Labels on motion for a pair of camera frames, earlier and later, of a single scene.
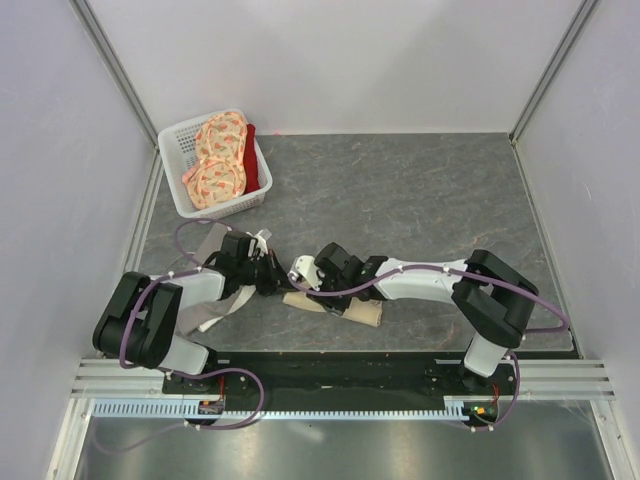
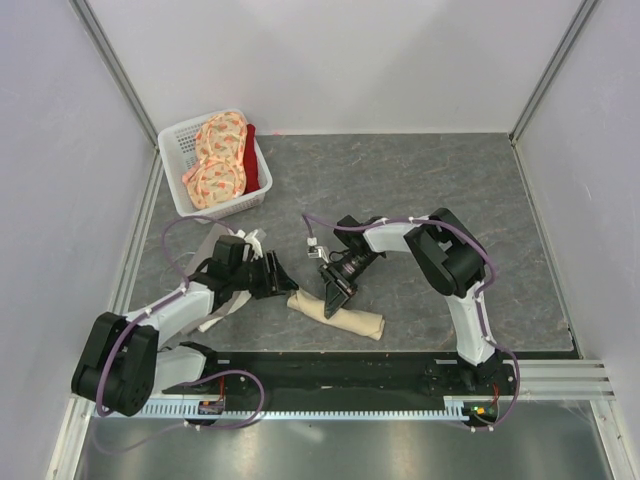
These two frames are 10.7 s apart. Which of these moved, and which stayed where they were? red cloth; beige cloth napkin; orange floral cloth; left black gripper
Moved: beige cloth napkin
Stayed: left black gripper; red cloth; orange floral cloth
